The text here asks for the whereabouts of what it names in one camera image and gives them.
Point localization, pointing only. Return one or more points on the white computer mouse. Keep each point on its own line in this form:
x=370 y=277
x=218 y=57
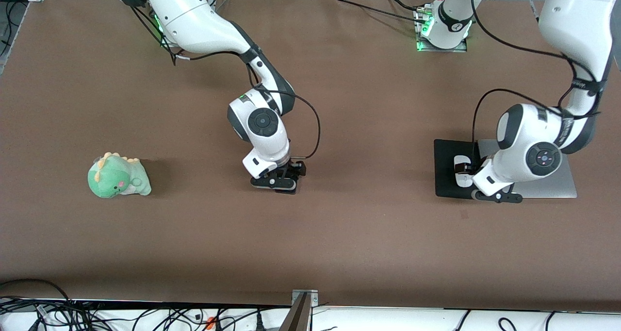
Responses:
x=463 y=181

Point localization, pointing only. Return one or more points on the black smartphone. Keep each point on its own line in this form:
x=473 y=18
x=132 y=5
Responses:
x=291 y=191

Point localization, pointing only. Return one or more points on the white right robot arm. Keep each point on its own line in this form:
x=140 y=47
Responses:
x=194 y=20

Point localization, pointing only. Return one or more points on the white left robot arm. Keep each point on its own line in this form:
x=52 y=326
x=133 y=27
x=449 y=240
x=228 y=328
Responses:
x=572 y=15

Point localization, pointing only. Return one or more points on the black mouse pad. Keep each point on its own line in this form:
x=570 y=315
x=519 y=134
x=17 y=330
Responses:
x=444 y=175

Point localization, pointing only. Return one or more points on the silver laptop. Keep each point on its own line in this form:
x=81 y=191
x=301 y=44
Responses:
x=560 y=186

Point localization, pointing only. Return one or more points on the green dinosaur plush toy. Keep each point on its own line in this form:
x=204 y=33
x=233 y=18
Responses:
x=116 y=178

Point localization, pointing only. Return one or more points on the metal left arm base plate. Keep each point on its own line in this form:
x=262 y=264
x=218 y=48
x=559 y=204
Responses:
x=461 y=48

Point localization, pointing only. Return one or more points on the metal camera post bracket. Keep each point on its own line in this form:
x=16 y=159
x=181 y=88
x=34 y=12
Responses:
x=310 y=297

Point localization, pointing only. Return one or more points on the dark camera post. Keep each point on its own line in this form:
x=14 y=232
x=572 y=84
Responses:
x=295 y=319

